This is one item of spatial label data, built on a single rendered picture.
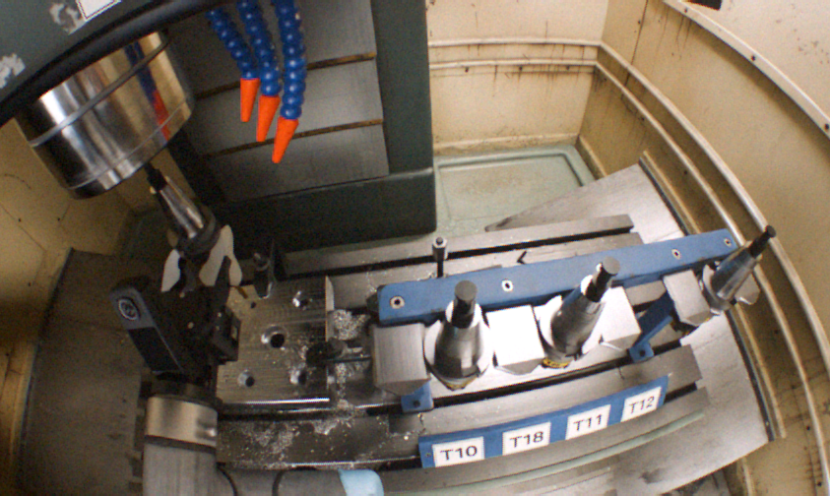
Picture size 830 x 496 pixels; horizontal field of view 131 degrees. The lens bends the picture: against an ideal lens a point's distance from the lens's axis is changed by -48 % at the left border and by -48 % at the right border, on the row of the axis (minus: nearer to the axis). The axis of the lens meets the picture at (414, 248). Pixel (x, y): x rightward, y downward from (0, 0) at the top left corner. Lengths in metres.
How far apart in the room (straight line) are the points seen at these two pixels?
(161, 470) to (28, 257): 1.17
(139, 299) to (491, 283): 0.33
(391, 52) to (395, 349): 0.62
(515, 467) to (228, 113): 0.89
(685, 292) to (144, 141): 0.54
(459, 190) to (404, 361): 1.06
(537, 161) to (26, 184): 1.93
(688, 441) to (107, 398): 1.55
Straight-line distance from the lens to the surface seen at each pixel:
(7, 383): 1.39
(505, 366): 0.34
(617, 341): 0.38
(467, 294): 0.24
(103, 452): 1.26
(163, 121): 0.31
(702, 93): 1.02
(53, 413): 1.36
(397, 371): 0.34
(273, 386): 0.62
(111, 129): 0.30
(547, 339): 0.35
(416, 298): 0.35
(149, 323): 0.36
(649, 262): 0.44
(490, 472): 0.64
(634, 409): 0.70
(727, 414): 0.99
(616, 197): 1.15
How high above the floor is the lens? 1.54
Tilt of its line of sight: 54 degrees down
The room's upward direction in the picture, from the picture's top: 6 degrees counter-clockwise
